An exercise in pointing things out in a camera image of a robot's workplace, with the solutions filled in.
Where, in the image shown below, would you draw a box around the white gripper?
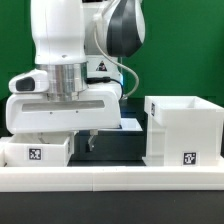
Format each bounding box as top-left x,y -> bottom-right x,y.
6,88 -> 121,152

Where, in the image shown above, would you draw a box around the white front drawer tray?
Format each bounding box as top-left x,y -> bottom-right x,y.
1,132 -> 75,167

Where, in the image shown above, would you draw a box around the white drawer housing box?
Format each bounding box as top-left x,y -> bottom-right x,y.
143,96 -> 224,166

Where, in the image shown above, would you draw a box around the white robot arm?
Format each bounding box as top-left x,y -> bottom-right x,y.
6,0 -> 145,146

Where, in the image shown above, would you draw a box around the marker tag sheet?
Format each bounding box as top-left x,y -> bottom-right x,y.
100,118 -> 142,132

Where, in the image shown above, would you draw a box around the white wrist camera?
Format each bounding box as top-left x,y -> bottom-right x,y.
8,69 -> 49,94

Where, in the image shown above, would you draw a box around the black cables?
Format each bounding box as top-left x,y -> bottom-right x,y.
85,76 -> 125,100

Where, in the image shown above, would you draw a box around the white fence frame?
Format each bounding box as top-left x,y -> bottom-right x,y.
0,137 -> 224,192

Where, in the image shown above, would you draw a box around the grey thin cable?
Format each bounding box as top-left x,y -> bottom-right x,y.
93,9 -> 140,101

